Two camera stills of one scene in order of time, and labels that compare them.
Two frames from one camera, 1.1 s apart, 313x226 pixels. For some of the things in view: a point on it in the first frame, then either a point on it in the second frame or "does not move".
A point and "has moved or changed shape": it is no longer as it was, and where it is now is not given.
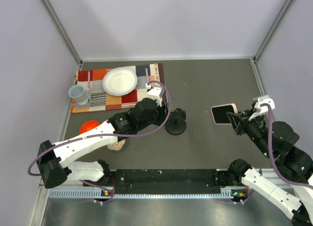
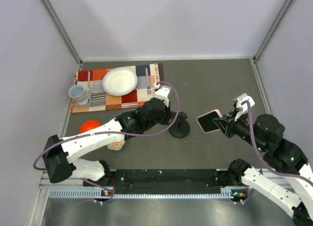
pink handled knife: [89, 81] does not move
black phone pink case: [219, 113] → [206, 122]
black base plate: [166, 181] does not move
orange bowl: [88, 124] does not move
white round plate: [119, 81] does not move
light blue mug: [80, 94] does not move
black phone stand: [176, 124] has moved or changed shape
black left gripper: [163, 114] → [168, 114]
